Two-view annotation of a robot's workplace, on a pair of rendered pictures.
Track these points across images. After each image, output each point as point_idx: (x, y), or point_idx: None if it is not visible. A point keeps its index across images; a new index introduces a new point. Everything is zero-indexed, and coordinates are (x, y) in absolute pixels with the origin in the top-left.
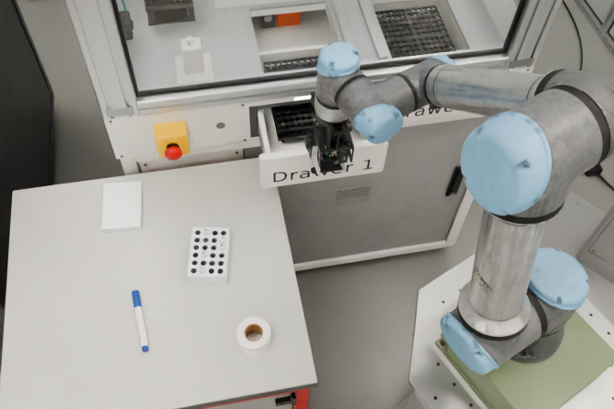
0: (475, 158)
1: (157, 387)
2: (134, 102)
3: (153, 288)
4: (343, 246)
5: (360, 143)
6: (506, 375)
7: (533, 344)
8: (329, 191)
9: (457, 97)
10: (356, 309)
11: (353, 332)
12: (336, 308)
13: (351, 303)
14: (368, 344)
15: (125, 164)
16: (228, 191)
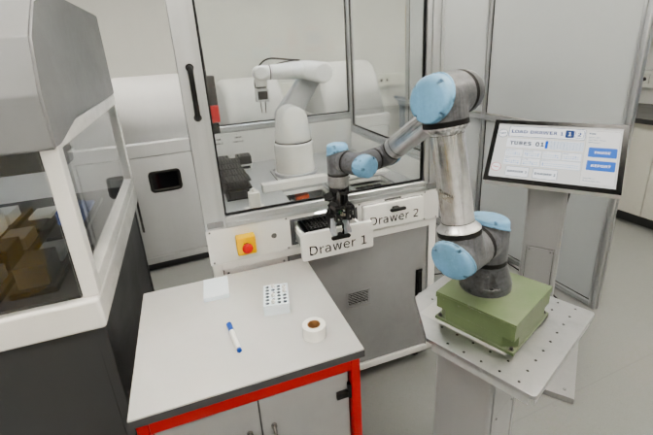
0: (417, 99)
1: (251, 370)
2: (223, 217)
3: (240, 321)
4: None
5: (357, 222)
6: (487, 305)
7: (494, 277)
8: (343, 294)
9: (401, 137)
10: (378, 400)
11: (380, 416)
12: (364, 402)
13: (374, 397)
14: (394, 421)
15: (216, 272)
16: (283, 274)
